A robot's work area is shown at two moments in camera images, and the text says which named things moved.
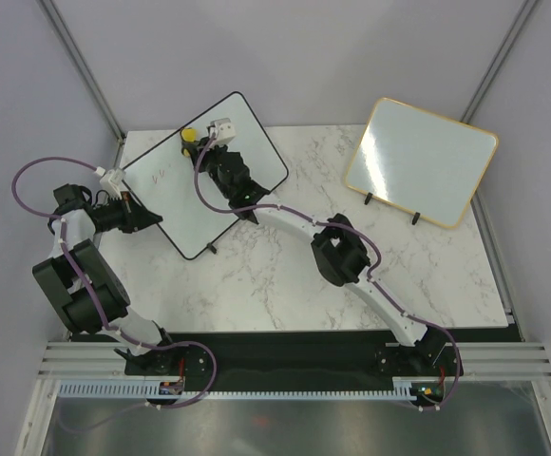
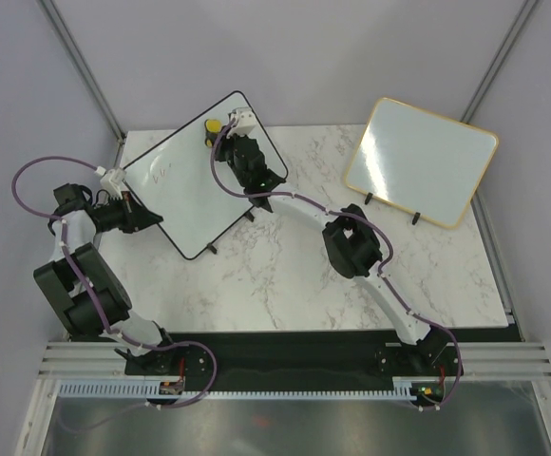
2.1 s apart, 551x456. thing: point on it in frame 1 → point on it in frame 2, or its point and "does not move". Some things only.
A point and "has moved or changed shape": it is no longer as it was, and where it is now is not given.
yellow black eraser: [189, 142] has moved or changed shape
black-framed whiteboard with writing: [162, 179] does not move
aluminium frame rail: [106, 360] does not move
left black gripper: [129, 213] does not move
